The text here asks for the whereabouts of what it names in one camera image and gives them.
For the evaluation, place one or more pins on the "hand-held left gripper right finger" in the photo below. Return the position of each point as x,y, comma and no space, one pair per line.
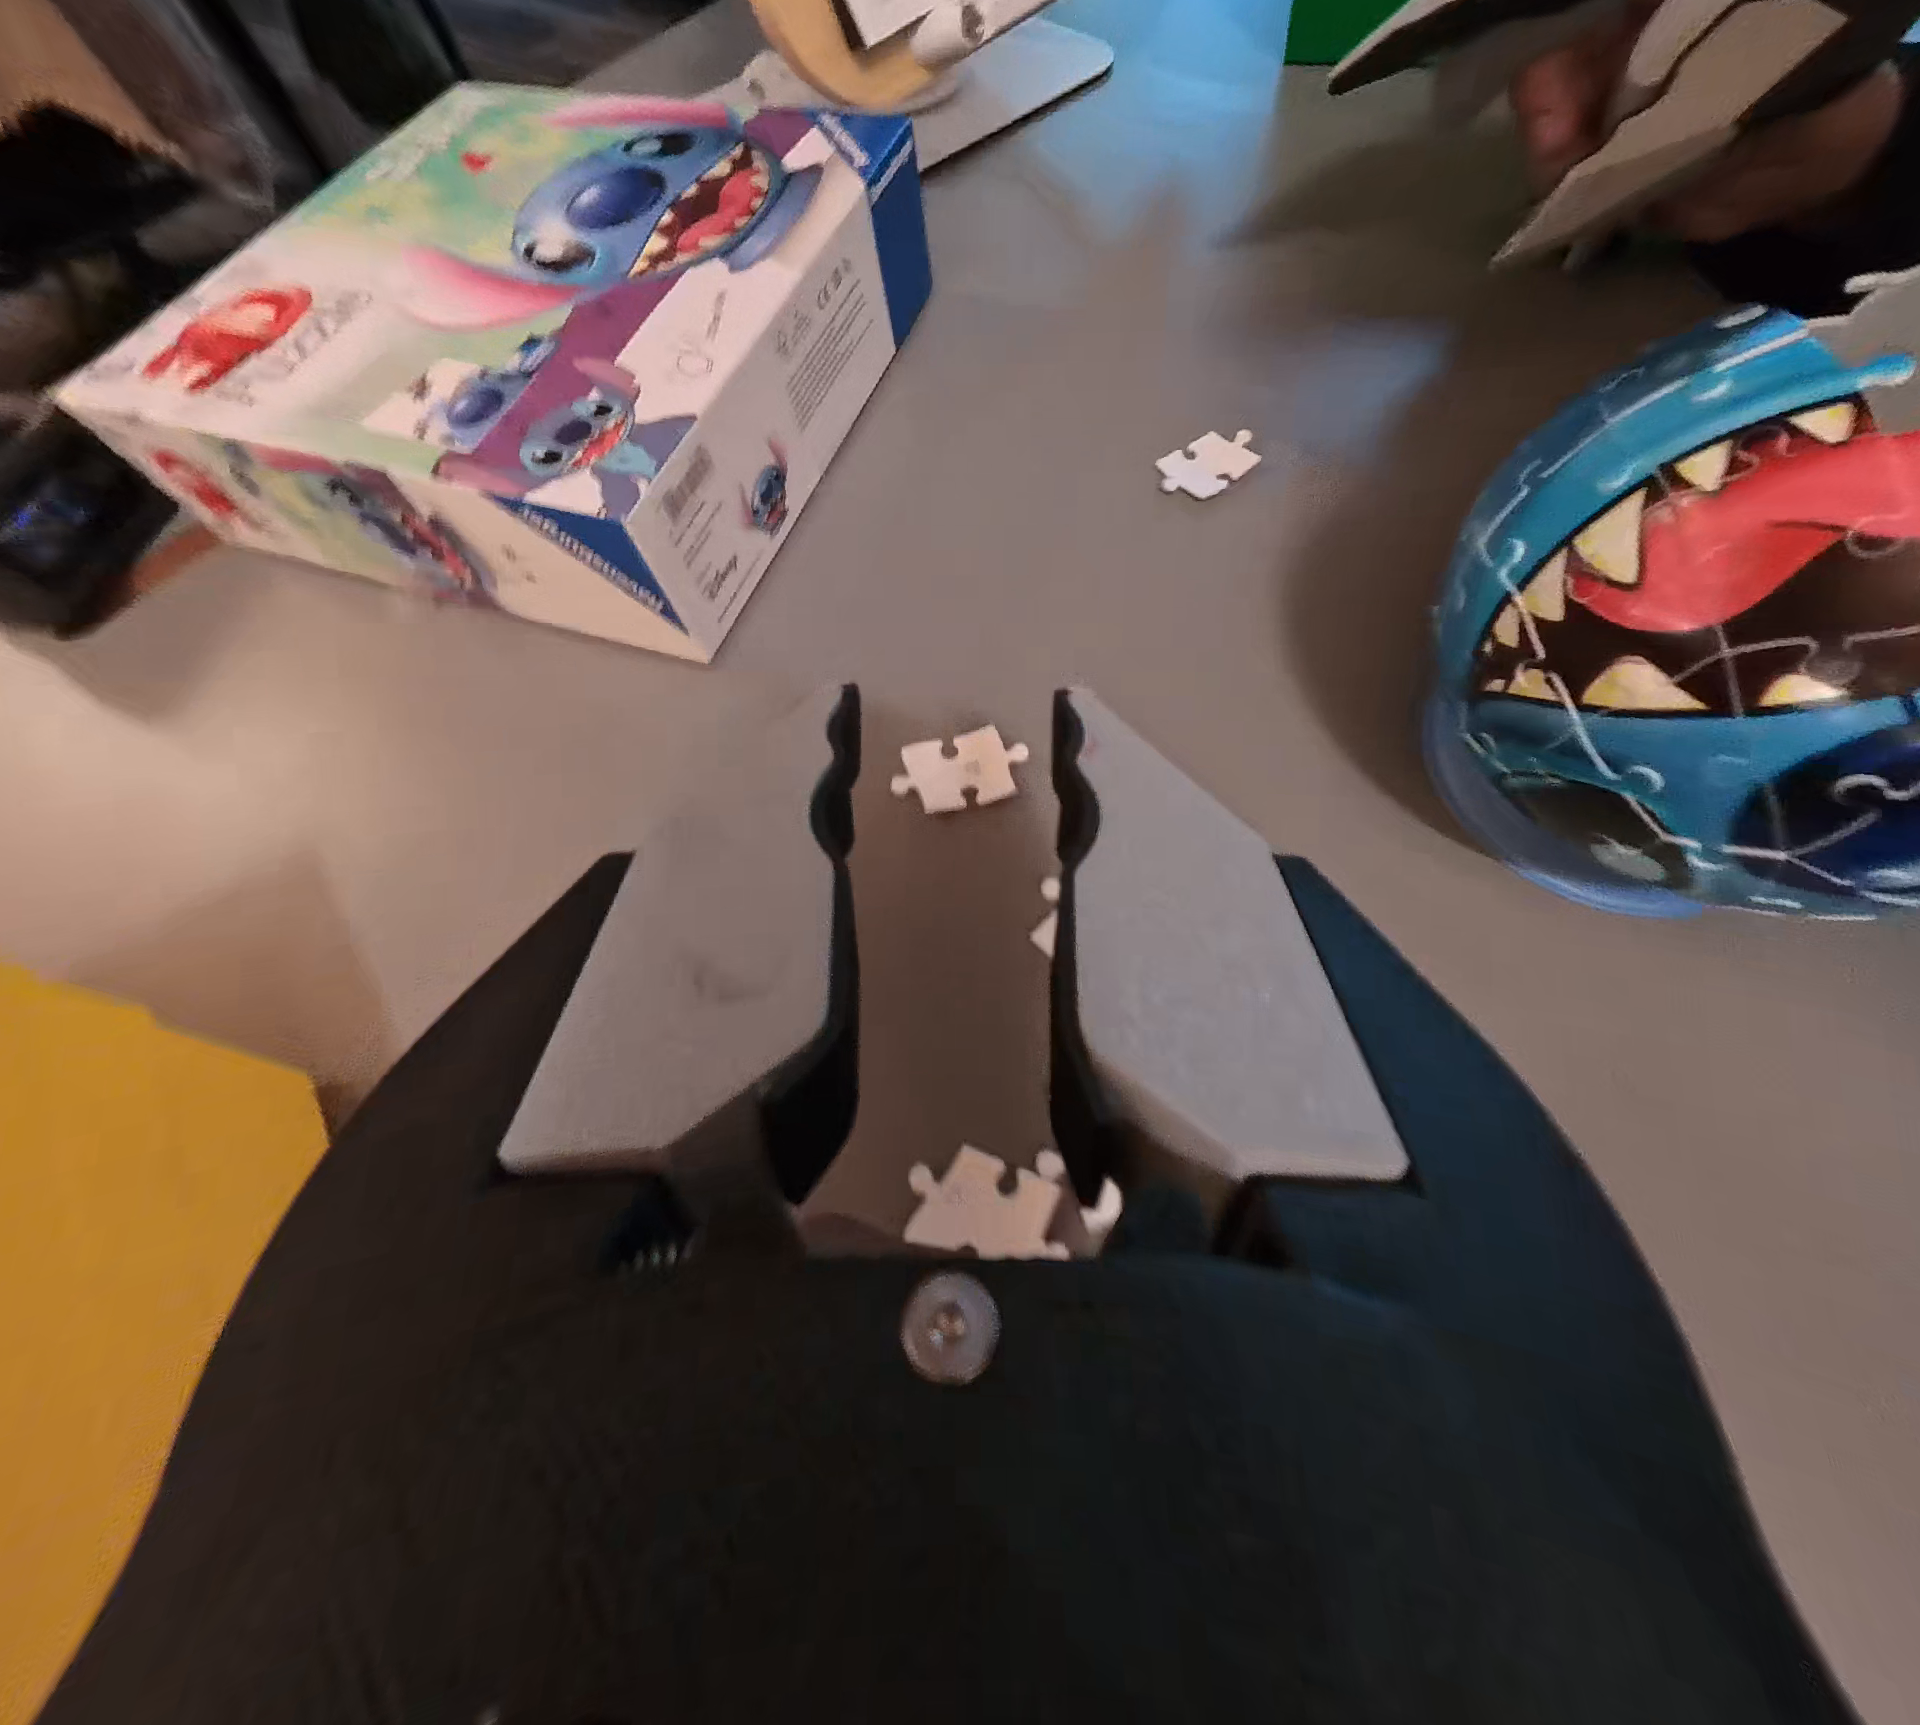
1200,1005

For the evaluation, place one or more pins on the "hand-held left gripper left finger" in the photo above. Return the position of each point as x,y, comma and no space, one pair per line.
704,976

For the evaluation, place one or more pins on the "person's right hand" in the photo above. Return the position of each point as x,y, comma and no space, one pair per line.
1569,105

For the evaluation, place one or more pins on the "printed cardboard puzzle box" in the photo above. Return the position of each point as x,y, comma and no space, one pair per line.
495,301

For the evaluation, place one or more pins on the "blue puzzle ball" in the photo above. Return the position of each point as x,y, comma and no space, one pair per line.
1681,586

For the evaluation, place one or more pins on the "yellow plastic bin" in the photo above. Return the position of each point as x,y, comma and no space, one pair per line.
135,1229

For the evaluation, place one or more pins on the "white document stand base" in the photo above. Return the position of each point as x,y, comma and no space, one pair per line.
1034,82

